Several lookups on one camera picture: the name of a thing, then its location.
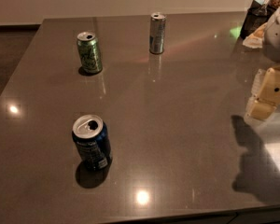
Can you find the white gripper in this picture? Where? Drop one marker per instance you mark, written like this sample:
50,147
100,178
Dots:
278,36

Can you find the blue pepsi can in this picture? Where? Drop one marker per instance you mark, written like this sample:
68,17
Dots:
90,136

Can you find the tall silver can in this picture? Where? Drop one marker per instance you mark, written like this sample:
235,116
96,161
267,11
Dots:
157,33

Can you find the green soda can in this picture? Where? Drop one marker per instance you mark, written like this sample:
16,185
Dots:
89,52

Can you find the white chip bag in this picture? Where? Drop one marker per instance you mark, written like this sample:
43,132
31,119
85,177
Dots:
255,40

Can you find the black snack bag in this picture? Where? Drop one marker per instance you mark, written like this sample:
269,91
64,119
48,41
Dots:
252,21

